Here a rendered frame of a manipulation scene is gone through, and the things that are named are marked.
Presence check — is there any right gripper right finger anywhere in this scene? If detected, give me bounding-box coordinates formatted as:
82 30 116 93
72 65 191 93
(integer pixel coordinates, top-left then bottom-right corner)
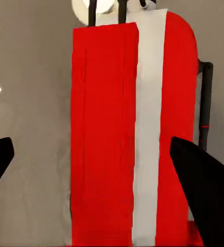
169 137 224 247

